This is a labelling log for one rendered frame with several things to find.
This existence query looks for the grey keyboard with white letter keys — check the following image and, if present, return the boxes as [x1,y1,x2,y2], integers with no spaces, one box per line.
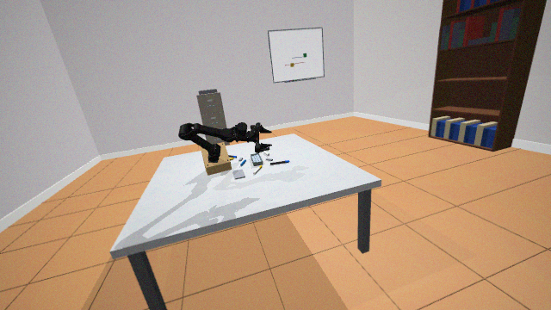
[251,153,263,166]

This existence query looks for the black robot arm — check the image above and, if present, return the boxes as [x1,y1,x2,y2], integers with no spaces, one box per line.
[178,122,259,163]

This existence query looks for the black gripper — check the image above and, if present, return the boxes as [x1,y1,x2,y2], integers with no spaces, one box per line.
[246,122,272,153]

